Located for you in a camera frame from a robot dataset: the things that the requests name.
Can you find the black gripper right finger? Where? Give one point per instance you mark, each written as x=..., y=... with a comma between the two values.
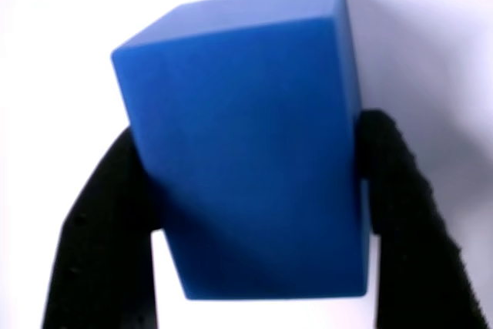
x=416, y=252

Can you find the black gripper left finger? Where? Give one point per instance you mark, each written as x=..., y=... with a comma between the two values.
x=104, y=236

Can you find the blue rectangular block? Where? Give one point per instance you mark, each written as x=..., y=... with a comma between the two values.
x=239, y=132

